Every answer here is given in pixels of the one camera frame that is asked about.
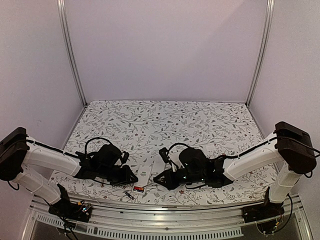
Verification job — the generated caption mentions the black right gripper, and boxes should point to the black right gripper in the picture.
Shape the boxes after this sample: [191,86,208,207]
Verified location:
[153,167,205,190]

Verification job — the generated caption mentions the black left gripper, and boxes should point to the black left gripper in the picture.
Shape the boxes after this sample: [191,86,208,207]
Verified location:
[98,165,139,187]

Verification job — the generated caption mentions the white remote with logo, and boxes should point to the white remote with logo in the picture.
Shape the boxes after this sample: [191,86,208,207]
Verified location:
[132,166,152,194]

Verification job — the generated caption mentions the white battery cover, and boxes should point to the white battery cover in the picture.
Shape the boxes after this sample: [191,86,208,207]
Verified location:
[205,144,216,152]

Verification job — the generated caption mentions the white remote control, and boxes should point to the white remote control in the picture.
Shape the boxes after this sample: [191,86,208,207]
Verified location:
[151,160,166,175]

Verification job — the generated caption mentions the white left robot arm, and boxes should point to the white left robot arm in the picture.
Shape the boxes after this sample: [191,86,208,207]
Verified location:
[0,127,138,217]

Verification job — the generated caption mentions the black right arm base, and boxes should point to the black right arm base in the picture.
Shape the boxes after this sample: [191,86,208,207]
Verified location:
[241,187,285,235]

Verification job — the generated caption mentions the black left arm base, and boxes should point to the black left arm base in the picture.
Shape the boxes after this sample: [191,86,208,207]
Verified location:
[48,184,93,223]

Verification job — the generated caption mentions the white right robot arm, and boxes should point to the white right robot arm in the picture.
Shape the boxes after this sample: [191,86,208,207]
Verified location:
[153,121,320,218]

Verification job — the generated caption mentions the red batteries in remote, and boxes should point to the red batteries in remote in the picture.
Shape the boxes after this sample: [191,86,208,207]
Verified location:
[133,186,144,193]

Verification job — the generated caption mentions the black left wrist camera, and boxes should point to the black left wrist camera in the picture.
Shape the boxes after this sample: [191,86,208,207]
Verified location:
[120,151,130,165]

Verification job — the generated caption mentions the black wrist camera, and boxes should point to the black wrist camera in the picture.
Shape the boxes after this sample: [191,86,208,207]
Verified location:
[159,147,170,164]
[120,151,130,165]

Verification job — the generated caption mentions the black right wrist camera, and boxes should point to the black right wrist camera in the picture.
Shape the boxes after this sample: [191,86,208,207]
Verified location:
[159,147,170,164]

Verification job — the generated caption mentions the aluminium front rail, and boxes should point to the aluminium front rail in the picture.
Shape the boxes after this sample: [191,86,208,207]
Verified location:
[21,193,316,240]

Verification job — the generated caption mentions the aluminium back left frame post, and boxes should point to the aluminium back left frame post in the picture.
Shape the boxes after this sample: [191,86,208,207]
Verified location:
[56,0,88,107]

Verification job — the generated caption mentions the aluminium frame post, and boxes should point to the aluminium frame post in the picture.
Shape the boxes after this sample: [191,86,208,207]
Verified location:
[245,0,275,108]
[56,0,88,107]

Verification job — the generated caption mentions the aluminium back right frame post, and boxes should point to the aluminium back right frame post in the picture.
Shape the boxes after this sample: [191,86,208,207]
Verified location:
[245,0,275,108]

